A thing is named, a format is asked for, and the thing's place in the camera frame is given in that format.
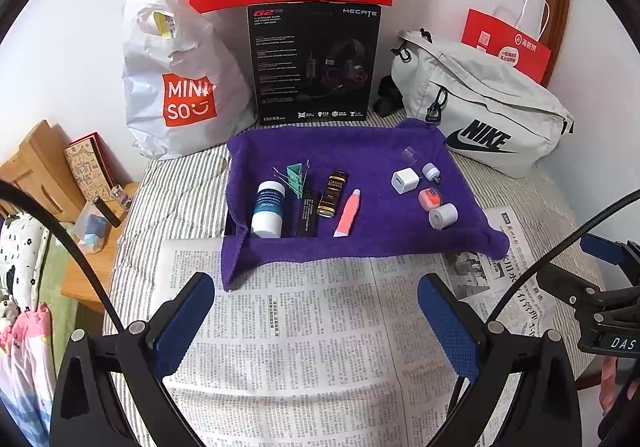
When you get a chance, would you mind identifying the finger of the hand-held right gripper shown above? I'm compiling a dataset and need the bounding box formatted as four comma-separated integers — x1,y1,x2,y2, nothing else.
580,233,640,288
535,263,608,310

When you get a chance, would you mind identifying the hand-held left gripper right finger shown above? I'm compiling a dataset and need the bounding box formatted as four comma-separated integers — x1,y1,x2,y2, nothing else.
416,273,583,447

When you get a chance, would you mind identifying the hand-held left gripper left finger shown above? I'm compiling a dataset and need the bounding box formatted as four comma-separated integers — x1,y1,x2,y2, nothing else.
50,271,216,447

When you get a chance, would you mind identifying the white tape roll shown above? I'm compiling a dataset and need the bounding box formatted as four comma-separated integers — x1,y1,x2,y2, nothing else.
428,203,459,230

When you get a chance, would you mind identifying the purple towel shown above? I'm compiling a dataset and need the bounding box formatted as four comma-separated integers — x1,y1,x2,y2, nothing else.
221,118,510,293

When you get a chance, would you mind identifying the pink round lip balm tin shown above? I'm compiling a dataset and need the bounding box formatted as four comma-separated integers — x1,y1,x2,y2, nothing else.
418,186,445,210

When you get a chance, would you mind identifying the white bottle with blue label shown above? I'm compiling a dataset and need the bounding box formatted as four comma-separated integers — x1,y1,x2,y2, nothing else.
250,181,288,239

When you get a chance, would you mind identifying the pink tube with white cap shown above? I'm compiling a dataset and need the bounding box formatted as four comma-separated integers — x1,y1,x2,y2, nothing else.
332,188,362,238

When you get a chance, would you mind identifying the white charger cube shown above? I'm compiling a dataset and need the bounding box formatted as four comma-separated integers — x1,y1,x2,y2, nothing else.
391,168,418,194

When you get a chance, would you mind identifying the black lighter box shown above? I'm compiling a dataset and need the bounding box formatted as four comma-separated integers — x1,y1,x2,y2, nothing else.
292,188,321,239

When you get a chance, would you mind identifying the black bottle with gold label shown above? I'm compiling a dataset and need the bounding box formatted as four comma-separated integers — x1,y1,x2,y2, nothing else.
316,169,348,218

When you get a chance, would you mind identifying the person's right hand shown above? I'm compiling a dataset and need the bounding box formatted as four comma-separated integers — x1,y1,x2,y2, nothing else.
597,356,640,417

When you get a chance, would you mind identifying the newspaper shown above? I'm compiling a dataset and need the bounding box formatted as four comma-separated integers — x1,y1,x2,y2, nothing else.
160,207,558,447

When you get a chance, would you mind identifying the clear box with blue items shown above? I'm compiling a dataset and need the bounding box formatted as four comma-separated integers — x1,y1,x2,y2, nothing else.
74,202,111,255

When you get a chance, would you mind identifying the black stick device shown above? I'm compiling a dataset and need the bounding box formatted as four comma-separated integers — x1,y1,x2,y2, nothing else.
95,197,121,228

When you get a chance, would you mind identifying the small clear container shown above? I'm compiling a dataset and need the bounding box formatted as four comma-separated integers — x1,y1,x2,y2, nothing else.
111,184,135,208

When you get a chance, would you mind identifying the pink printed cloth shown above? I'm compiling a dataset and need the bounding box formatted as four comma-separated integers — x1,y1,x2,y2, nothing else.
0,307,56,428

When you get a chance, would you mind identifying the white dotted pillow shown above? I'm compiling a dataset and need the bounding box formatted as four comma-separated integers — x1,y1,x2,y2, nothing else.
0,214,51,318

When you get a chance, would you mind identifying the patterned notebook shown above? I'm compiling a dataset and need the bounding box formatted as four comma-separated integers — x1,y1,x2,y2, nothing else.
64,137,113,202

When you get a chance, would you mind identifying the grey waist bag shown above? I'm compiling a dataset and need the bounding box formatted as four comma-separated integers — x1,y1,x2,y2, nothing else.
390,28,575,178

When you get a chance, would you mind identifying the wooden headboard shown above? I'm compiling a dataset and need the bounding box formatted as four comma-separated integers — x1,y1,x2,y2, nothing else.
0,119,88,222

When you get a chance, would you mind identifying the small red paper bag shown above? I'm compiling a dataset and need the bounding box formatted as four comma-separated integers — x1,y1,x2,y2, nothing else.
461,0,553,86

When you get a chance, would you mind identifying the white plastic shopping bag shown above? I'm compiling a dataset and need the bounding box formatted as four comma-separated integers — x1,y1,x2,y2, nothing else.
121,0,256,160

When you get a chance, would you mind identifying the black headset box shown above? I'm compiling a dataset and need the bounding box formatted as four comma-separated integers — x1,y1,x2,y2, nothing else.
246,1,382,126

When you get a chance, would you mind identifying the black cable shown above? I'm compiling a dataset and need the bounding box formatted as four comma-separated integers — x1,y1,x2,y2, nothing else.
0,179,123,338
487,189,640,328

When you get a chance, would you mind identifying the wooden door frame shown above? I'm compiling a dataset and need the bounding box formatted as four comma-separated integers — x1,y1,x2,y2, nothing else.
542,0,573,90

